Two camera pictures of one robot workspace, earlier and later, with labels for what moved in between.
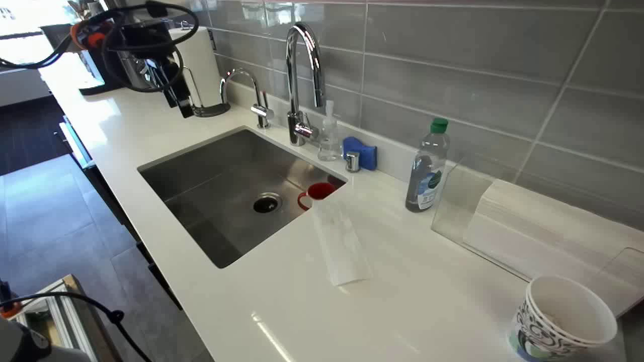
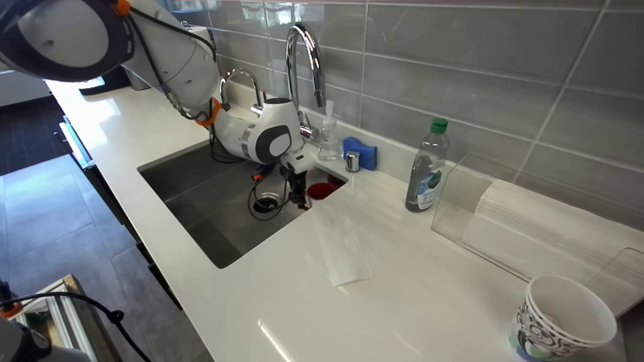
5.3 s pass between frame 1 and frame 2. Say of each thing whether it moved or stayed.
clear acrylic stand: stayed
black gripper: moved
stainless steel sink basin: stayed
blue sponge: stayed
